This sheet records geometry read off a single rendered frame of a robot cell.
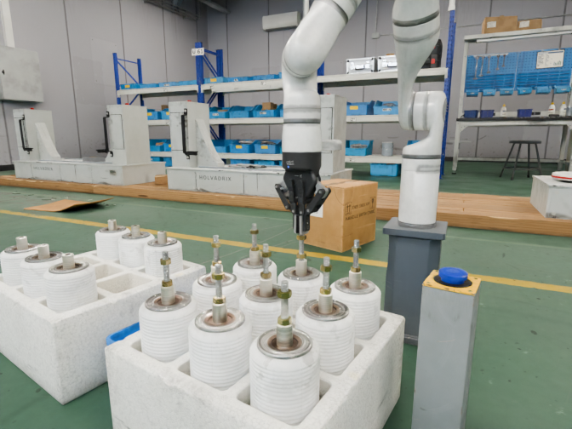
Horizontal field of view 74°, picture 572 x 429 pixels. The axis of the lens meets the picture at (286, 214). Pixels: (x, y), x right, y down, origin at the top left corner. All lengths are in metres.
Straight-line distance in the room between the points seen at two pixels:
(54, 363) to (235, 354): 0.43
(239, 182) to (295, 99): 2.25
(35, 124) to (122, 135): 1.38
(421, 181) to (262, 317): 0.53
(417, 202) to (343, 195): 0.76
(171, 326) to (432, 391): 0.41
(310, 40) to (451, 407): 0.62
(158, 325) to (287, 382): 0.24
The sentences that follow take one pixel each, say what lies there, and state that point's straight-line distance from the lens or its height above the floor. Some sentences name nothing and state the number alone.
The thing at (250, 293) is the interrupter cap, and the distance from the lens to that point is 0.68.
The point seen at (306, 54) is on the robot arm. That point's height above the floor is 0.66.
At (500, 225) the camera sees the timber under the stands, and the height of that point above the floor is 0.03.
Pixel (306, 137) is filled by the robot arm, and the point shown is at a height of 0.52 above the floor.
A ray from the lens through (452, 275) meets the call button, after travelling 0.60.
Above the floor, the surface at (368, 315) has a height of 0.21.
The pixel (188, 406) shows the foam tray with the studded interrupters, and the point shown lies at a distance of 0.61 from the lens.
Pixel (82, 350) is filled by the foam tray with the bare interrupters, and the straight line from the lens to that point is 0.92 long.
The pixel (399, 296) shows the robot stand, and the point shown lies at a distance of 1.03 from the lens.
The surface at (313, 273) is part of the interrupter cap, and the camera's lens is 0.77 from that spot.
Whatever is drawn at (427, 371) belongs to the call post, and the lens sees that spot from 0.65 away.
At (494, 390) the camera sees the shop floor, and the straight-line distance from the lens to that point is 0.98.
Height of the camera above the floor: 0.53
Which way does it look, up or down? 12 degrees down
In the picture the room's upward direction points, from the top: straight up
